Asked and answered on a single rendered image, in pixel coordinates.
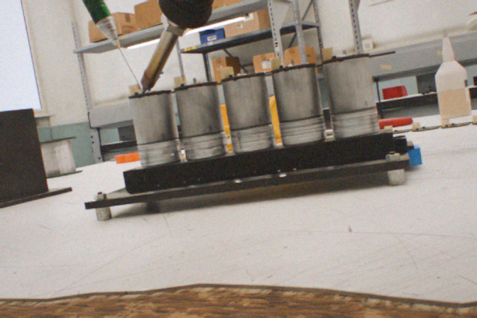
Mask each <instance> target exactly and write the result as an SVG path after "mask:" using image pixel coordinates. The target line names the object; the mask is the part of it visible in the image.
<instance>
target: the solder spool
mask: <svg viewBox="0 0 477 318"><path fill-rule="evenodd" d="M74 138H77V137H76V136H75V137H69V138H59V139H53V140H49V141H42V142H40V144H41V145H40V148H41V152H42V156H43V163H44V167H45V174H46V179H50V178H56V177H63V176H68V175H74V174H77V173H81V172H83V171H82V170H76V167H75V161H74V155H73V152H72V148H71V143H70V139H74ZM66 140H68V141H66Z"/></svg>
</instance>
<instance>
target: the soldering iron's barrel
mask: <svg viewBox="0 0 477 318"><path fill-rule="evenodd" d="M161 18H162V21H163V24H164V27H165V29H164V31H163V34H162V36H161V38H160V40H159V42H158V45H157V47H155V50H154V51H153V54H152V56H151V58H150V60H149V63H148V65H147V67H146V69H145V71H144V73H143V76H142V78H141V85H142V86H143V87H144V88H146V89H152V88H153V87H154V85H155V83H156V82H157V81H158V80H159V78H160V75H161V73H162V71H163V68H164V66H165V64H166V62H167V61H168V58H169V57H170V54H171V52H172V50H173V48H174V47H175V44H176V42H177V40H178V38H179V37H182V36H183V35H184V34H186V33H188V32H189V31H191V30H192V28H183V27H181V26H178V25H176V24H174V23H173V22H172V21H170V20H169V19H168V18H166V16H165V15H164V14H162V16H161Z"/></svg>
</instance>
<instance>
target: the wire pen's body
mask: <svg viewBox="0 0 477 318"><path fill-rule="evenodd" d="M82 3H83V4H84V5H85V7H86V8H87V10H88V12H89V15H90V16H91V17H92V20H93V22H94V23H95V25H96V24H97V23H98V22H99V21H100V20H102V19H103V18H106V17H108V16H112V15H111V12H110V10H109V9H108V7H107V5H106V3H105V2H104V0H82Z"/></svg>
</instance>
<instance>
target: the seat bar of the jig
mask: <svg viewBox="0 0 477 318"><path fill-rule="evenodd" d="M276 147H277V148H272V149H268V150H262V151H257V152H252V153H242V154H234V153H233V152H230V153H228V155H223V156H219V157H215V158H207V159H203V160H192V161H186V159H182V161H180V162H176V163H171V164H166V165H158V166H157V167H152V168H142V167H137V168H134V169H130V170H126V171H123V172H122V174H123V178H124V185H125V189H128V188H133V187H143V186H149V185H159V184H165V183H170V182H180V181H185V180H196V179H202V178H207V177H217V176H223V175H233V174H239V173H245V172H255V171H260V170H270V169H276V168H286V167H292V165H302V164H308V163H318V162H324V161H330V160H339V159H345V158H355V157H361V156H367V155H377V154H383V153H389V152H392V151H395V144H394V138H393V130H392V129H391V128H389V129H383V130H380V133H374V134H373V135H369V136H361V137H357V138H347V139H339V140H334V138H327V141H322V142H319V143H312V144H307V145H302V146H292V147H283V145H280V146H276Z"/></svg>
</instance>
